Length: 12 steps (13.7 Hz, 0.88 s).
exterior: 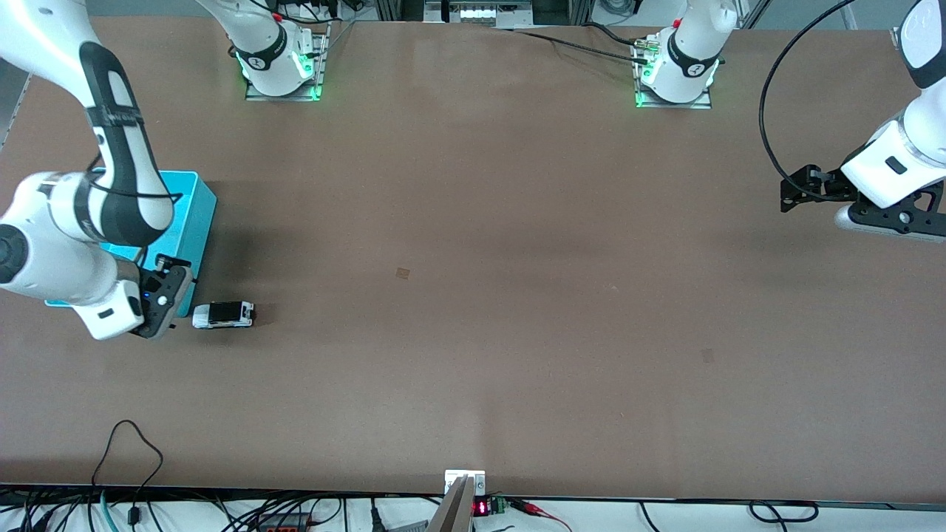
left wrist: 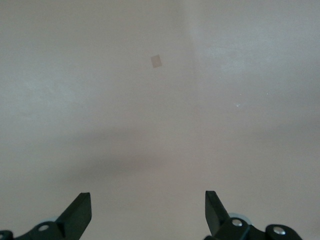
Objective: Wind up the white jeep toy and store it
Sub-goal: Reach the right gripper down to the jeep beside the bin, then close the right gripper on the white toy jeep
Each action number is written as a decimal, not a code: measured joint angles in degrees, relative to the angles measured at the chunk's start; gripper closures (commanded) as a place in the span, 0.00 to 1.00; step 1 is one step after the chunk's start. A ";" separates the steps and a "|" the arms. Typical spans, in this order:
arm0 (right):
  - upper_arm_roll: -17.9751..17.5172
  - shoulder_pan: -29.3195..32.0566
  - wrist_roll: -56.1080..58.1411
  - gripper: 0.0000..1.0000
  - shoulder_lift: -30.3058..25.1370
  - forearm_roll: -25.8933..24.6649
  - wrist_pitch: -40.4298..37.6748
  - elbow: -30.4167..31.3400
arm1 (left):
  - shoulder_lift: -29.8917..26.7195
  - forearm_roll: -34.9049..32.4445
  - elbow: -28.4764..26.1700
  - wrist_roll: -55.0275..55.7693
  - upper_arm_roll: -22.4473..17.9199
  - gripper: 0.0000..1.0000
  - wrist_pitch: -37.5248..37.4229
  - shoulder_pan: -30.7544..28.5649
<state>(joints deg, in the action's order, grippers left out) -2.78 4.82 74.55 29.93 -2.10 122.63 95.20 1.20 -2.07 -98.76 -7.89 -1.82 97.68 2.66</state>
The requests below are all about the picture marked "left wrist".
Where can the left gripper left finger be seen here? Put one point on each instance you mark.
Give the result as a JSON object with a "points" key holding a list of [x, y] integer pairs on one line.
{"points": [[75, 215]]}

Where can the small tape square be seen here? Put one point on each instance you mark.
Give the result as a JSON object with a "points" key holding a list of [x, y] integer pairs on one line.
{"points": [[156, 61]]}

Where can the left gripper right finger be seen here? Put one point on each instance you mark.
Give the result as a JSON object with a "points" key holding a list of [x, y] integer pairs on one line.
{"points": [[216, 217]]}

